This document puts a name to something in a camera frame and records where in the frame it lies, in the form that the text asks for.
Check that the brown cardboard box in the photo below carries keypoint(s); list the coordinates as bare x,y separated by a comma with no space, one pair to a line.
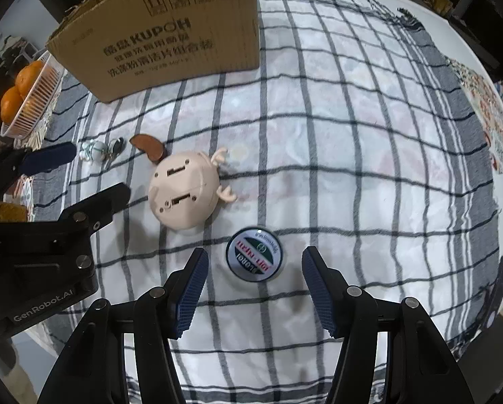
118,47

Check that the patterned table runner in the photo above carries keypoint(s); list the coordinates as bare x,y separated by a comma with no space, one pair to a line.
487,106

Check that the grey checked tablecloth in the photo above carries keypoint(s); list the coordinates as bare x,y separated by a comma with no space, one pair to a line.
353,135

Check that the beige round deer toy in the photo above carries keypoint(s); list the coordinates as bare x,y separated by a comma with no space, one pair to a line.
185,189

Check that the orange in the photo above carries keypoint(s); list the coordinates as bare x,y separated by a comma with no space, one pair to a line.
10,104
27,76

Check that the blue white doll figure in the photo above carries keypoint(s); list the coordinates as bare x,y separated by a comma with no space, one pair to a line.
94,151

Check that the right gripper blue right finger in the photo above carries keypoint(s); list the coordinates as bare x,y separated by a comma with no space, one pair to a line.
350,313

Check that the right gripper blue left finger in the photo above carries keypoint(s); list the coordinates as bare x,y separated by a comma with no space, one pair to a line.
160,315

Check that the round green tin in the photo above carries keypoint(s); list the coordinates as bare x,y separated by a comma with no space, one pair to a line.
254,254

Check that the brown wooden piece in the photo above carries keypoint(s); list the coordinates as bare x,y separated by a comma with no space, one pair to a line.
153,148

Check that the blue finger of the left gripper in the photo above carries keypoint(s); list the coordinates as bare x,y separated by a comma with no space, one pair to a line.
48,159
93,213

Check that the white fruit basket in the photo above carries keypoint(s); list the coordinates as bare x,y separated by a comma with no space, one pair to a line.
37,100

